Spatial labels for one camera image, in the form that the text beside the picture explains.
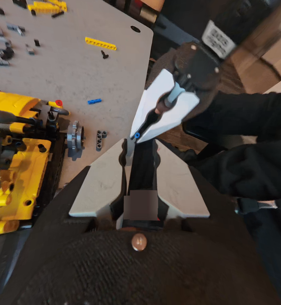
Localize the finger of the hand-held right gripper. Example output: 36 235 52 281
130 69 175 140
136 91 200 144

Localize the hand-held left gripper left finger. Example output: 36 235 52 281
69 138 128 223

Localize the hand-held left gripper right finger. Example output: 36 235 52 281
154 139 210 221

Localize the light grey short beam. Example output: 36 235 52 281
96 130 108 152

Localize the yellow long beam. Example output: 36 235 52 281
85 36 117 51

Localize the yellow toy vehicle model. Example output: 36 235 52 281
0 86 86 235

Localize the person's right forearm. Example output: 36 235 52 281
188 87 281 146

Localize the grey desk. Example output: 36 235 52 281
0 0 154 298

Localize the person's right hand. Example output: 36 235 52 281
155 94 171 115

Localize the heap of yellow beams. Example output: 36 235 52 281
27 0 67 16

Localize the grey axle connector piece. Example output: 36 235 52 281
7 23 26 36

